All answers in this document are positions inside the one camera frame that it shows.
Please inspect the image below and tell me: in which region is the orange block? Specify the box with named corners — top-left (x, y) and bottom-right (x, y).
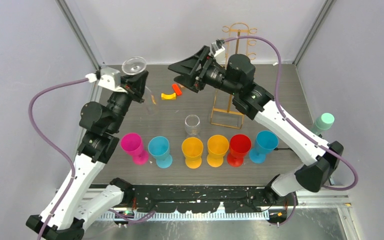
top-left (171, 83), bottom-right (183, 96)

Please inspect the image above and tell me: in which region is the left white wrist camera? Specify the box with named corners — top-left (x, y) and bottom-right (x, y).
top-left (85, 67), bottom-right (128, 93)

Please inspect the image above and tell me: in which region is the yellow wine glass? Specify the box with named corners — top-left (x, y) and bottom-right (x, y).
top-left (206, 134), bottom-right (230, 168)
top-left (181, 137), bottom-right (204, 169)

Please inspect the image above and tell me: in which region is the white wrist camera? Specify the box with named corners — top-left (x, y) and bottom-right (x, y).
top-left (210, 39), bottom-right (226, 65)
top-left (85, 67), bottom-right (128, 93)

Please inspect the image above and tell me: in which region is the gold wine glass rack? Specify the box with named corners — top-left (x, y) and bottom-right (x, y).
top-left (209, 22), bottom-right (258, 130)

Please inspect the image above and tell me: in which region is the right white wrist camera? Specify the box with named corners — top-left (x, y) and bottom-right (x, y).
top-left (210, 39), bottom-right (226, 65)

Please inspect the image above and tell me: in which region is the pink plastic wine glass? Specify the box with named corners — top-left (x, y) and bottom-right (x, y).
top-left (120, 132), bottom-right (149, 165)

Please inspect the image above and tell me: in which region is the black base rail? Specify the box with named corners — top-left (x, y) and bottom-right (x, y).
top-left (51, 184), bottom-right (349, 223)

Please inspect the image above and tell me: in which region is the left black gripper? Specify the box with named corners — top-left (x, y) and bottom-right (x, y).
top-left (106, 69), bottom-right (147, 133)

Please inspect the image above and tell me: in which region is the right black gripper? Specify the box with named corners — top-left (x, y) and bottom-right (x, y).
top-left (168, 46), bottom-right (240, 97)

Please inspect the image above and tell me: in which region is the mint green bottle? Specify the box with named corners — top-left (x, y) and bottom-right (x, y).
top-left (310, 112), bottom-right (335, 135)

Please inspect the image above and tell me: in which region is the clear wine glass front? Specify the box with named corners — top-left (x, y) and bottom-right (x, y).
top-left (184, 114), bottom-right (201, 136)

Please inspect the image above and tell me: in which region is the yellow arch block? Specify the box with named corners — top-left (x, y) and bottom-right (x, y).
top-left (160, 93), bottom-right (177, 100)

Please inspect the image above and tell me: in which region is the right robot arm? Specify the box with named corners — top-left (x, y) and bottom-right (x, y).
top-left (168, 46), bottom-right (344, 205)

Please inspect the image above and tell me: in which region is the red plastic wine glass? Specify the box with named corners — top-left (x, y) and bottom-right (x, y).
top-left (227, 134), bottom-right (252, 167)

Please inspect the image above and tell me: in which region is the blue wine glass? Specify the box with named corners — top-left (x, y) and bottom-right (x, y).
top-left (147, 136), bottom-right (173, 169)
top-left (248, 130), bottom-right (279, 164)

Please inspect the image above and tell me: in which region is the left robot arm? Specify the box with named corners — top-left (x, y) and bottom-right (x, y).
top-left (26, 67), bottom-right (149, 240)

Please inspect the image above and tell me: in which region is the clear wine glass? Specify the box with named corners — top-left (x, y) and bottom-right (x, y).
top-left (184, 114), bottom-right (201, 136)
top-left (121, 56), bottom-right (158, 115)

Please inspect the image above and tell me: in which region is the yellow wine glass front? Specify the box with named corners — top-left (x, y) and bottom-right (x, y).
top-left (206, 134), bottom-right (230, 168)

